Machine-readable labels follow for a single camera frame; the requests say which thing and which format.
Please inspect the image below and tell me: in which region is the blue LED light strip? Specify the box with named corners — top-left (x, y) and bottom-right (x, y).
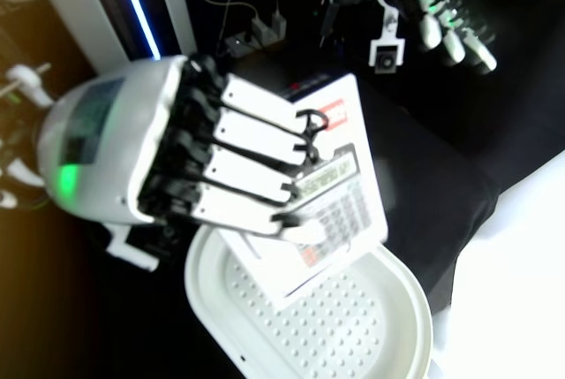
top-left (114, 0), bottom-right (162, 62)

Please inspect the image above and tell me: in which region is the grey hanging cable connector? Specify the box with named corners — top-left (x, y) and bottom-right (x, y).
top-left (318, 0), bottom-right (341, 48)

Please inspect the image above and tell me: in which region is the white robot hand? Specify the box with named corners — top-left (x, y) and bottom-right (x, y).
top-left (413, 0), bottom-right (500, 76)
top-left (37, 54), bottom-right (331, 247)

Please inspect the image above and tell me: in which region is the white power strip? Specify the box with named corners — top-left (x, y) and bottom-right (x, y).
top-left (223, 30), bottom-right (262, 57)

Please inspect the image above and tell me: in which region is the black table cloth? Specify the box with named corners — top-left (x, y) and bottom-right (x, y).
top-left (87, 41), bottom-right (501, 379)

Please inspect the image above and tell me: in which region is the wide white frame post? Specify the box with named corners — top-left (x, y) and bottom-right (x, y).
top-left (21, 0), bottom-right (134, 74)

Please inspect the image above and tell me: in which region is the narrow white frame post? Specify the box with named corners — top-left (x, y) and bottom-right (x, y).
top-left (152, 0), bottom-right (198, 57)

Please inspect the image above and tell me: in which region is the white perforated plastic tray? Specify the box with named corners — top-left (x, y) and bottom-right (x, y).
top-left (183, 224), bottom-right (434, 379)

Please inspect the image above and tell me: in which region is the white power adapter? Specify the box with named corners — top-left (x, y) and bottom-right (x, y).
top-left (249, 15), bottom-right (272, 41)

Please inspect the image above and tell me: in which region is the white charger plug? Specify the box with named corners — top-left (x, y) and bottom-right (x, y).
top-left (268, 0), bottom-right (288, 38)

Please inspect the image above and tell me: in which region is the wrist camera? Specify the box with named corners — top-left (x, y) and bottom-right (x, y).
top-left (368, 0), bottom-right (407, 75)
top-left (104, 222), bottom-right (161, 274)

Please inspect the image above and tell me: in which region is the blue and white calculator box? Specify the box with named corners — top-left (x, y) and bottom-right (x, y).
top-left (220, 72), bottom-right (390, 312)

